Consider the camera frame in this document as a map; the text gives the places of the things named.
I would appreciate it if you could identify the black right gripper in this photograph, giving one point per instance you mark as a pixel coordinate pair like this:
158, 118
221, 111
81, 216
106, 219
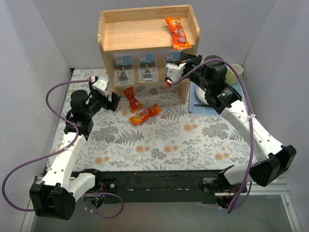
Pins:
188, 61

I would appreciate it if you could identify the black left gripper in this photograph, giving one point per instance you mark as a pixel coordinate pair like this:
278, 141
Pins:
112, 101

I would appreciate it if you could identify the blue razor blister pack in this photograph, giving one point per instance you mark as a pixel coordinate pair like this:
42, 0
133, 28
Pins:
124, 71
147, 69
172, 60

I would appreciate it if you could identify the orange razor pack long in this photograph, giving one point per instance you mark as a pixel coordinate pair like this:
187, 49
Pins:
179, 39

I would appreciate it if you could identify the wooden two-tier shelf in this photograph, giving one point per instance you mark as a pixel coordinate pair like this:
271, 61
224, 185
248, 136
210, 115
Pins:
136, 31

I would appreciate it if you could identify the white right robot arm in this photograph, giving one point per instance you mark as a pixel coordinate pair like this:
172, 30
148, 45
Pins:
273, 157

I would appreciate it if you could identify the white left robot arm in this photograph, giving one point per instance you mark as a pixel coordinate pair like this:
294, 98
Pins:
65, 169

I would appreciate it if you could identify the white paper plate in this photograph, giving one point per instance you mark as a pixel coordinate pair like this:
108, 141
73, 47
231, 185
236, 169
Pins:
201, 95

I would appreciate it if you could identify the floral patterned table mat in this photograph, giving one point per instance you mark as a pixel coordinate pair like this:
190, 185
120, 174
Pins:
175, 139

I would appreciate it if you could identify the yellow-green mug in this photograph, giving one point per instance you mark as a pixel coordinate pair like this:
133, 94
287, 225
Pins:
230, 77

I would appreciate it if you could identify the blue checked cloth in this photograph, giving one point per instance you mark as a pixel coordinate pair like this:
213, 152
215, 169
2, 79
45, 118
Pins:
194, 101

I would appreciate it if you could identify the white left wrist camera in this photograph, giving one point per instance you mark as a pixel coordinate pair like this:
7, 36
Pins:
100, 84

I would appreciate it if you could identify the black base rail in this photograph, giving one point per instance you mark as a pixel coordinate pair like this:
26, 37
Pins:
133, 187

